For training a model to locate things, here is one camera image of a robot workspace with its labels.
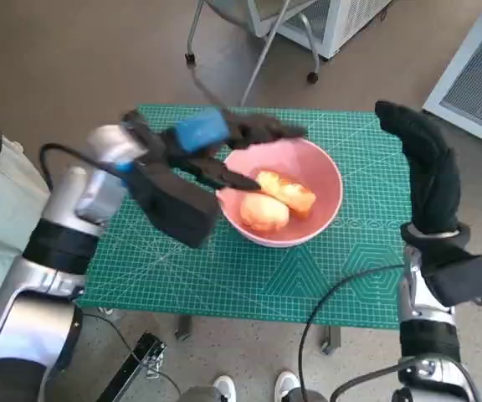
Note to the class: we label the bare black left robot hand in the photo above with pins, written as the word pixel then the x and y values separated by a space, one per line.
pixel 199 132

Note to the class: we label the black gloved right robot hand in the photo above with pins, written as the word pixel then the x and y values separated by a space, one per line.
pixel 433 184

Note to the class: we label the round pale toy bread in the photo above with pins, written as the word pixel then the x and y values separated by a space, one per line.
pixel 264 213

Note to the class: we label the pink bowl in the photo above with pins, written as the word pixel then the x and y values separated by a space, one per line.
pixel 324 197

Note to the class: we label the long orange toy bread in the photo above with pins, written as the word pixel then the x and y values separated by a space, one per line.
pixel 291 194

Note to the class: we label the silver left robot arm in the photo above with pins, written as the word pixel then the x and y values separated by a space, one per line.
pixel 11 335

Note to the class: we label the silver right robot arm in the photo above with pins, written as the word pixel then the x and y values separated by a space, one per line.
pixel 427 343

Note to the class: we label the white cabinet with large grille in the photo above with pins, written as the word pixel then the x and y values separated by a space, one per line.
pixel 475 88

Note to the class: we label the grey wheeled chair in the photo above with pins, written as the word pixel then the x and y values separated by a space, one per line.
pixel 267 48

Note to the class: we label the green cutting mat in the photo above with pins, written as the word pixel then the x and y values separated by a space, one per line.
pixel 224 285

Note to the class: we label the white cabinet with small vent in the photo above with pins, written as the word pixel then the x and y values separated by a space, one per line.
pixel 350 23

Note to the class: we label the black table leg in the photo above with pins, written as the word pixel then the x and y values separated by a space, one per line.
pixel 183 327
pixel 331 340

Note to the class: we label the white shoe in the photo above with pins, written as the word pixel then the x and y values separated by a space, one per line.
pixel 286 385
pixel 225 388

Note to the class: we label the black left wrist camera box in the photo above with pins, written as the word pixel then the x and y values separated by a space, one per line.
pixel 174 209

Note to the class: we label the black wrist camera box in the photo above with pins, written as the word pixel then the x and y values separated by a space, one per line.
pixel 174 209
pixel 463 278

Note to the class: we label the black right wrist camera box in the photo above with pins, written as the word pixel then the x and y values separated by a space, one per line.
pixel 463 278

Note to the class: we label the black metal rail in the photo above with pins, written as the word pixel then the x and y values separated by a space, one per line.
pixel 128 370

